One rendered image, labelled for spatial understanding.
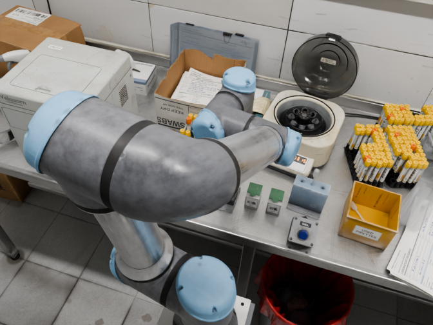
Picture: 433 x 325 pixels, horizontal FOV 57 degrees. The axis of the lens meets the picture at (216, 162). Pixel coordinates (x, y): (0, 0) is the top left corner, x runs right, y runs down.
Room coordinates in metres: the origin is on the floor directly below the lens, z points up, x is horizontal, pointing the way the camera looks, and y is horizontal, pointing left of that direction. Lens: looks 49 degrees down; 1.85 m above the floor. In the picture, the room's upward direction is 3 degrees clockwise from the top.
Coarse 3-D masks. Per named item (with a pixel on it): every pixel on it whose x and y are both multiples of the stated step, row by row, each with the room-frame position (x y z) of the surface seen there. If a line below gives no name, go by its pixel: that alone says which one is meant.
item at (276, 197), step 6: (270, 192) 0.70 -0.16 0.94; (276, 192) 0.69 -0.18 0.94; (282, 192) 0.69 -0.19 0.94; (270, 198) 0.67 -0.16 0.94; (276, 198) 0.67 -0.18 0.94; (282, 198) 0.67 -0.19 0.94; (270, 204) 0.66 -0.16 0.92; (276, 204) 0.66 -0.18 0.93; (270, 210) 0.66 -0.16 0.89; (276, 210) 0.66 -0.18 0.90
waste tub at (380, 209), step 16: (352, 192) 0.68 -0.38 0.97; (368, 192) 0.70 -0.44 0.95; (384, 192) 0.69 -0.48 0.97; (368, 208) 0.69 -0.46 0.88; (384, 208) 0.68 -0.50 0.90; (400, 208) 0.63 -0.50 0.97; (352, 224) 0.59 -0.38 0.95; (368, 224) 0.58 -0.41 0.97; (384, 224) 0.64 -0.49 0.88; (352, 240) 0.59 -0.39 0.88; (368, 240) 0.57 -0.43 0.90; (384, 240) 0.56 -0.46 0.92
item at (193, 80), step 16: (176, 64) 1.20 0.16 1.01; (192, 64) 1.27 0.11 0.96; (208, 64) 1.25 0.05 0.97; (224, 64) 1.23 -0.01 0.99; (240, 64) 1.22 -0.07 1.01; (176, 80) 1.18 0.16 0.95; (192, 80) 1.20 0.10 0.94; (208, 80) 1.21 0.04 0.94; (160, 96) 1.00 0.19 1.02; (176, 96) 1.11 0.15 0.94; (192, 96) 1.11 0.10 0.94; (208, 96) 1.11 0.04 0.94; (160, 112) 1.01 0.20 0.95; (176, 112) 0.99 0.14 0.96; (192, 112) 0.97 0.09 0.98; (176, 128) 0.99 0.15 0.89
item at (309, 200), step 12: (300, 180) 0.72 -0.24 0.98; (312, 180) 0.72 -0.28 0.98; (300, 192) 0.69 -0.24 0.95; (312, 192) 0.68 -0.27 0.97; (324, 192) 0.68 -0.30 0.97; (288, 204) 0.69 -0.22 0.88; (300, 204) 0.69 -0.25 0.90; (312, 204) 0.68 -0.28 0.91; (324, 204) 0.67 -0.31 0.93; (312, 216) 0.66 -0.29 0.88
